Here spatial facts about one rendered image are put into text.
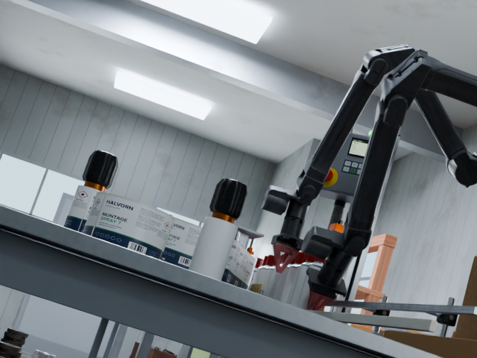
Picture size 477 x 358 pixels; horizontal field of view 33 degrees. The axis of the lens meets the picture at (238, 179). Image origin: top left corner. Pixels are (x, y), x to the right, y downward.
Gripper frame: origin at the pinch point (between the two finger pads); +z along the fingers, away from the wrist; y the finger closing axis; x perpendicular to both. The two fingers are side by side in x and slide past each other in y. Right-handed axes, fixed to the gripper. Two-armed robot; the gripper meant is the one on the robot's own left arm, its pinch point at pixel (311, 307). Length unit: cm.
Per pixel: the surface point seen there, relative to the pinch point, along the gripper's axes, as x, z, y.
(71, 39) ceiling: -729, 221, 106
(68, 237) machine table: 90, -55, 68
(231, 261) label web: -24.7, 9.6, 17.4
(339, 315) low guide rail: 25.2, -16.2, 4.2
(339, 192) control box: -37.6, -16.2, -5.8
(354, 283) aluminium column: -18.7, -0.2, -15.5
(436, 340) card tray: 75, -49, 13
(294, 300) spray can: -6.4, 3.5, 2.6
